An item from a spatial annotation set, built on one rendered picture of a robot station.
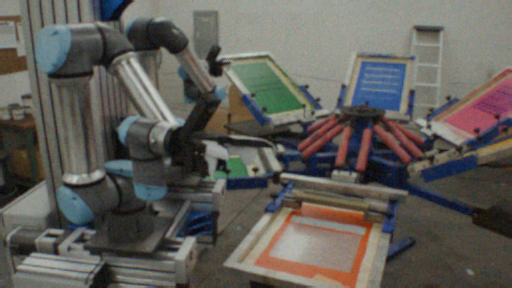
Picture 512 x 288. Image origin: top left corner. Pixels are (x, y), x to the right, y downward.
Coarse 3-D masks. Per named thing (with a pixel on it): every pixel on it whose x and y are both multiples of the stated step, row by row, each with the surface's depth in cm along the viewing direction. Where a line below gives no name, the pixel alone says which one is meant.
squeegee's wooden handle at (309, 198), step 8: (296, 200) 203; (304, 200) 202; (312, 200) 200; (320, 200) 199; (328, 200) 198; (336, 200) 198; (344, 200) 199; (344, 208) 195; (352, 208) 193; (360, 208) 192; (368, 208) 193
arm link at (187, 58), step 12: (156, 24) 157; (168, 24) 158; (156, 36) 158; (168, 36) 158; (180, 36) 161; (168, 48) 162; (180, 48) 162; (180, 60) 169; (192, 60) 170; (192, 72) 174; (204, 72) 178; (204, 84) 181; (216, 84) 188
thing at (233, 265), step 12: (372, 204) 209; (384, 204) 209; (264, 216) 198; (264, 228) 190; (252, 240) 177; (384, 240) 176; (240, 252) 168; (384, 252) 167; (228, 264) 160; (240, 264) 160; (384, 264) 163; (240, 276) 158; (252, 276) 156; (264, 276) 154; (276, 276) 153; (288, 276) 153; (372, 276) 152
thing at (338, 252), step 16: (352, 224) 197; (368, 224) 197; (320, 240) 183; (336, 240) 183; (352, 240) 183; (368, 240) 183; (320, 256) 171; (336, 256) 171; (352, 256) 171; (304, 272) 161; (320, 272) 161; (336, 272) 161; (352, 272) 160
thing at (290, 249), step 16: (304, 208) 213; (320, 208) 213; (288, 224) 197; (304, 224) 197; (272, 240) 184; (288, 240) 184; (304, 240) 183; (272, 256) 172; (288, 256) 171; (304, 256) 171; (288, 272) 161
